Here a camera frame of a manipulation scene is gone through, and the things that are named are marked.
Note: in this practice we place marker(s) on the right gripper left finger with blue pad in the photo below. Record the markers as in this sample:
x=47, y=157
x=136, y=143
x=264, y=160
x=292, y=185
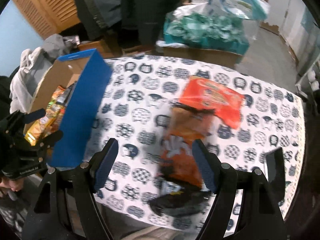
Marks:
x=103, y=162

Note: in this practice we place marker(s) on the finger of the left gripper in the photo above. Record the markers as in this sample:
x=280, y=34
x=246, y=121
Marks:
x=18, y=120
x=47, y=139

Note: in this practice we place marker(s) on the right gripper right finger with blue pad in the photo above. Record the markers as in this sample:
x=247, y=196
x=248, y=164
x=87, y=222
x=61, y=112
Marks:
x=208, y=165

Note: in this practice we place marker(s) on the long yellow snack pack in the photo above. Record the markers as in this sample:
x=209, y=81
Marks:
x=46, y=125

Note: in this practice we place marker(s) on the orange brown snack bag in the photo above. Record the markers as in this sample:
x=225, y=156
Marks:
x=177, y=163

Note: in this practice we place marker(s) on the black snack bag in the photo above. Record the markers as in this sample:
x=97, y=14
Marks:
x=177, y=201

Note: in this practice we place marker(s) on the orange green label snack bag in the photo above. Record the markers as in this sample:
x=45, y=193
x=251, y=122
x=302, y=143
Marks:
x=54, y=107

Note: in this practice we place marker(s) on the black silver snack pack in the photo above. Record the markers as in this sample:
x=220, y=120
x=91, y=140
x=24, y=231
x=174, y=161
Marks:
x=64, y=98

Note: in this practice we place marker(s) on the person's hand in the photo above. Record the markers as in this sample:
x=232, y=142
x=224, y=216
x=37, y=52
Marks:
x=13, y=185

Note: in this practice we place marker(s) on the grey clothes pile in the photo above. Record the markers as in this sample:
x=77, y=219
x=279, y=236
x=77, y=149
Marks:
x=33, y=65

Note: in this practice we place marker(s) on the red snack bag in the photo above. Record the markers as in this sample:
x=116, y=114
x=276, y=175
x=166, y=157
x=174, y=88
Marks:
x=204, y=94

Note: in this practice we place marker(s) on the black smartphone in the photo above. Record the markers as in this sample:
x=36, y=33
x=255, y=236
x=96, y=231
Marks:
x=276, y=173

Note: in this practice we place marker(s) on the cat pattern tablecloth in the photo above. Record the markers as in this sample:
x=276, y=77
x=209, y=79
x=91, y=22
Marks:
x=136, y=109

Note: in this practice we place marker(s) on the blue cardboard box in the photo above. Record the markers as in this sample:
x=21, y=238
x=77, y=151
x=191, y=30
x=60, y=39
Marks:
x=91, y=75

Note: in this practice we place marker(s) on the brown cardboard box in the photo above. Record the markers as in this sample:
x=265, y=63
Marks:
x=220, y=57

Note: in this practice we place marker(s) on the wooden drawer box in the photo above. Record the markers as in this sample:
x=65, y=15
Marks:
x=100, y=46

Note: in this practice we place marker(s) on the wooden louvered door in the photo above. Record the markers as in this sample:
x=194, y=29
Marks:
x=49, y=17

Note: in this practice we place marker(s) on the white shoe rack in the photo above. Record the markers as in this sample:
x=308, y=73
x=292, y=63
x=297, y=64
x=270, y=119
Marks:
x=308, y=84

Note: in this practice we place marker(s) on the teal checkered fabric bundle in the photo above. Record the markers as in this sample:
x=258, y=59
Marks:
x=216, y=32

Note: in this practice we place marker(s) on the dark hanging coats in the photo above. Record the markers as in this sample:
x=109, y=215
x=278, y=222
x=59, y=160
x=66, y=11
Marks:
x=129, y=22

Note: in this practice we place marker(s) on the blue white plastic bag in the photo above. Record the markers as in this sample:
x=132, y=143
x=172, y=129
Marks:
x=257, y=10

